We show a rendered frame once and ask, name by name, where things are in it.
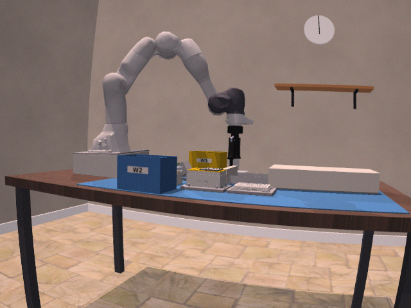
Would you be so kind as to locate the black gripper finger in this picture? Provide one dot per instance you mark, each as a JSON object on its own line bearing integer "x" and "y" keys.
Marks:
{"x": 232, "y": 149}
{"x": 237, "y": 156}

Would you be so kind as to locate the blue open-top bin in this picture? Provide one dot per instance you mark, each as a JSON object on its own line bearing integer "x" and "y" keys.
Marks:
{"x": 147, "y": 173}

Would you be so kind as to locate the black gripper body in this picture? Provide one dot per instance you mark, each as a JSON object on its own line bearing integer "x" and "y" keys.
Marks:
{"x": 235, "y": 130}

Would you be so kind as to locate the blue bench mat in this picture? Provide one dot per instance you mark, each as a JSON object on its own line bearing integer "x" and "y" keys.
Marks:
{"x": 322, "y": 200}

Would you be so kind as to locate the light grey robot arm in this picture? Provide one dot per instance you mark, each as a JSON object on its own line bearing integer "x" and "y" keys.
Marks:
{"x": 114, "y": 137}

